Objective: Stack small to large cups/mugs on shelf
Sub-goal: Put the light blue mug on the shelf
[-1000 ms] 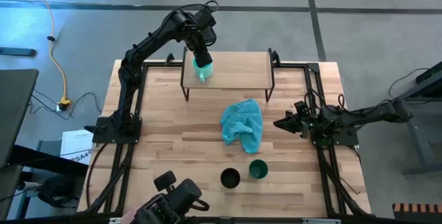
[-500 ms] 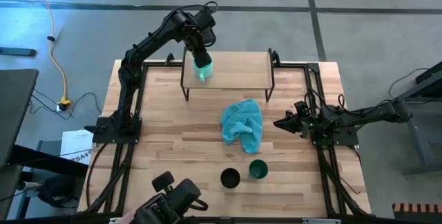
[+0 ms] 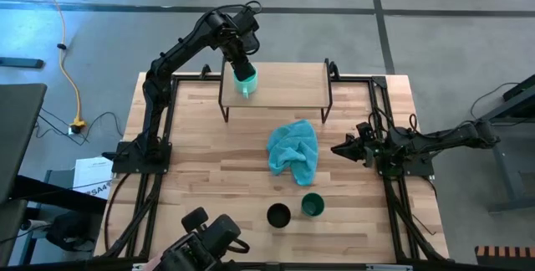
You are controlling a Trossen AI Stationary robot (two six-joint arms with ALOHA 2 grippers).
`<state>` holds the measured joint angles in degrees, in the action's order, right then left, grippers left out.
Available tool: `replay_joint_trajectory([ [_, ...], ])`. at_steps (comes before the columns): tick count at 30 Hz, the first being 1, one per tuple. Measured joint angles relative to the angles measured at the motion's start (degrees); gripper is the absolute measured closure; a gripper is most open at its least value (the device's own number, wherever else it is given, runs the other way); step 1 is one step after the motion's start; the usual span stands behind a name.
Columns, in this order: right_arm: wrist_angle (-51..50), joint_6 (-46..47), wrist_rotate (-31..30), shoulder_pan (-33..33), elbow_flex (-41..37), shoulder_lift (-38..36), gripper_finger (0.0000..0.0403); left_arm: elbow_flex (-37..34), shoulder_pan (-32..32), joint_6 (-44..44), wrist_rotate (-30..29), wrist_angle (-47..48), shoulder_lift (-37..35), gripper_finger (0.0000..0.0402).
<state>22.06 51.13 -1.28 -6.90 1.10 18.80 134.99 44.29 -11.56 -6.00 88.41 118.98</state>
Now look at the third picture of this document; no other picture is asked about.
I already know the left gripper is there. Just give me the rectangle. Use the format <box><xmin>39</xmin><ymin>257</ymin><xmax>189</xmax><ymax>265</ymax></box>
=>
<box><xmin>220</xmin><ymin>32</ymin><xmax>257</xmax><ymax>82</ymax></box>

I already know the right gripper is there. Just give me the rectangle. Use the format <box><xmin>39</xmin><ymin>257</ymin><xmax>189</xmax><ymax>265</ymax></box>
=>
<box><xmin>331</xmin><ymin>130</ymin><xmax>390</xmax><ymax>167</ymax></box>

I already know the mint green mug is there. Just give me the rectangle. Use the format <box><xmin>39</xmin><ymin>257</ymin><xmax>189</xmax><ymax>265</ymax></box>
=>
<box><xmin>232</xmin><ymin>68</ymin><xmax>259</xmax><ymax>100</ymax></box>

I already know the dark green plastic cup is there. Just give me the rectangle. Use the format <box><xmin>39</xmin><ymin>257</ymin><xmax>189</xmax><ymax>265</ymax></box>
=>
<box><xmin>300</xmin><ymin>192</ymin><xmax>326</xmax><ymax>217</ymax></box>

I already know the blue microfibre cloth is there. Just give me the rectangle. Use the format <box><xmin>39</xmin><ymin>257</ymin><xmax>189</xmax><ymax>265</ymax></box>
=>
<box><xmin>266</xmin><ymin>119</ymin><xmax>319</xmax><ymax>187</ymax></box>

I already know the tall black tumbler cup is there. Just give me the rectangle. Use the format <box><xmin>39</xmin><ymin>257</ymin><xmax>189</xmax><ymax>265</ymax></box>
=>
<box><xmin>266</xmin><ymin>202</ymin><xmax>293</xmax><ymax>229</ymax></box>

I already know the grey metal stand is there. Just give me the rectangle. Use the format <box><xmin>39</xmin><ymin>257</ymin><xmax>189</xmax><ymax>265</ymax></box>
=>
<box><xmin>471</xmin><ymin>74</ymin><xmax>535</xmax><ymax>214</ymax></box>

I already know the yellow power plug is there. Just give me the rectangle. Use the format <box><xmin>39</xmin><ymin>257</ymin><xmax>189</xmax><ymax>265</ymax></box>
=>
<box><xmin>69</xmin><ymin>116</ymin><xmax>88</xmax><ymax>136</ymax></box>

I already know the white printed paper sheet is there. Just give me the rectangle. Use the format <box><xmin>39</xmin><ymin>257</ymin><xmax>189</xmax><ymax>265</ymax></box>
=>
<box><xmin>73</xmin><ymin>156</ymin><xmax>115</xmax><ymax>201</ymax></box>

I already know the orange black striped block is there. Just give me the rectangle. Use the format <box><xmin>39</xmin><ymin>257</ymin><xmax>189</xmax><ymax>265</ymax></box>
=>
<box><xmin>475</xmin><ymin>244</ymin><xmax>535</xmax><ymax>269</ymax></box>

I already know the dark grey desk top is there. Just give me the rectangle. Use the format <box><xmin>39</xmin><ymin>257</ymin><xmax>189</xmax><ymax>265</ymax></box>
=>
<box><xmin>0</xmin><ymin>82</ymin><xmax>48</xmax><ymax>205</ymax></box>

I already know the black bag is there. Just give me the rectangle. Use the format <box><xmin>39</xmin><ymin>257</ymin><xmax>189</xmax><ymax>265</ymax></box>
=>
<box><xmin>44</xmin><ymin>210</ymin><xmax>96</xmax><ymax>253</ymax></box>

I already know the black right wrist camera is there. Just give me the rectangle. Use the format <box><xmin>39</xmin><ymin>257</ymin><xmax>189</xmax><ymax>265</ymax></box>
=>
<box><xmin>355</xmin><ymin>121</ymin><xmax>375</xmax><ymax>138</ymax></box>

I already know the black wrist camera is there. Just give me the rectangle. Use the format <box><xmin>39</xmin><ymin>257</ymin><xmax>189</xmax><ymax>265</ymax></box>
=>
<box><xmin>238</xmin><ymin>9</ymin><xmax>262</xmax><ymax>55</ymax></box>
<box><xmin>355</xmin><ymin>121</ymin><xmax>375</xmax><ymax>138</ymax></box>

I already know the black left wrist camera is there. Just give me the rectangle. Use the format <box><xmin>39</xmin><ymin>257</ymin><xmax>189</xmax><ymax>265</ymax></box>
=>
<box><xmin>238</xmin><ymin>9</ymin><xmax>262</xmax><ymax>55</ymax></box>

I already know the wooden shelf with black frame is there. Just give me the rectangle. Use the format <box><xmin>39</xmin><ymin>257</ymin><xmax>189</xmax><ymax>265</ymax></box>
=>
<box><xmin>217</xmin><ymin>58</ymin><xmax>340</xmax><ymax>125</ymax></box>

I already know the black aluminium table frame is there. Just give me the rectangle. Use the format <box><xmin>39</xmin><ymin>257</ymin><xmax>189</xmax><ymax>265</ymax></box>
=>
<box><xmin>94</xmin><ymin>72</ymin><xmax>451</xmax><ymax>266</ymax></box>

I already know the black floor cable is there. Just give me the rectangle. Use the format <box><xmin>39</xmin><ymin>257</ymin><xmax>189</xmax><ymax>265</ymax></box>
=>
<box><xmin>35</xmin><ymin>106</ymin><xmax>125</xmax><ymax>145</ymax></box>

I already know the yellow cable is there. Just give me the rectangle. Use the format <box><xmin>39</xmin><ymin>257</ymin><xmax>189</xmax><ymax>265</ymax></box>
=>
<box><xmin>32</xmin><ymin>0</ymin><xmax>84</xmax><ymax>124</ymax></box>

